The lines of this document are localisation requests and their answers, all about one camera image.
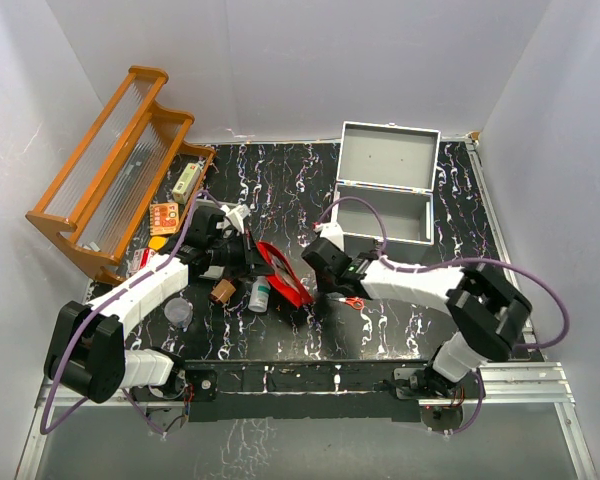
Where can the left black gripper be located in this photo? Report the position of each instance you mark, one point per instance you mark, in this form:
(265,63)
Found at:
(249,262)

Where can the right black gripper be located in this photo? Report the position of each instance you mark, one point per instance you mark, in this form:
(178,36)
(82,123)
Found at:
(322,285)

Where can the orange scissors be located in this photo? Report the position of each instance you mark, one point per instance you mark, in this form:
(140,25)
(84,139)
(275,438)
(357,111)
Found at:
(353,302)

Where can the red first aid pouch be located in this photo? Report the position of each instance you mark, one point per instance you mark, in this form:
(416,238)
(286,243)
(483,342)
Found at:
(283,279)

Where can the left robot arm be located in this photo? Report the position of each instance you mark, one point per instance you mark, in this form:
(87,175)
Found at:
(87,352)

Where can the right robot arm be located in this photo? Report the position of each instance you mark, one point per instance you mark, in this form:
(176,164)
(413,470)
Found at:
(488,311)

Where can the brown medicine bottle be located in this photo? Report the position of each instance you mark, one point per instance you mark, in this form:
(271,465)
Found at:
(222,292)

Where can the white medicine bottle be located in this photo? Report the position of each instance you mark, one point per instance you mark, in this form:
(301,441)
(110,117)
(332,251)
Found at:
(259,297)

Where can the green white medicine box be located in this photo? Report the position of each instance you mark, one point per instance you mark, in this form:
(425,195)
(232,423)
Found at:
(185,184)

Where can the red white medicine box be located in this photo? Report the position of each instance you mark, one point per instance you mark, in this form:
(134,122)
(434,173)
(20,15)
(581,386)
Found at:
(140,259)

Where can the grey plastic tray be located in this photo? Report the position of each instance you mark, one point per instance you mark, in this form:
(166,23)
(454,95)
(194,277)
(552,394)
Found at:
(215,272)

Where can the yellow round object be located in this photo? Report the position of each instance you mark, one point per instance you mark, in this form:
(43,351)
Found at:
(157,242)

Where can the orange patterned box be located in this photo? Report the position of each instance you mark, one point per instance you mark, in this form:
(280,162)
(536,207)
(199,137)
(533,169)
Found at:
(164,218)

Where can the clear round container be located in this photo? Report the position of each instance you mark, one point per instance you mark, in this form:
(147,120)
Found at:
(179,312)

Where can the grey metal case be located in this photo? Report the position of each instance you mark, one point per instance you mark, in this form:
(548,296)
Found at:
(387,173)

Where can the wooden shelf rack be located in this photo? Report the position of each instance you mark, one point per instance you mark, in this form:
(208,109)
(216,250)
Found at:
(93,207)

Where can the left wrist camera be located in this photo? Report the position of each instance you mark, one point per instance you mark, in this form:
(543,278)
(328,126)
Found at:
(235,216)

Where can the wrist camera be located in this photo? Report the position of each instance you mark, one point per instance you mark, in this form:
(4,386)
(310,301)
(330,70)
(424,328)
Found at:
(235,216)
(331,231)

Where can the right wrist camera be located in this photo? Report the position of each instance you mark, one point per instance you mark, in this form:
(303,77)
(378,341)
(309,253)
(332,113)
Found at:
(331,231)

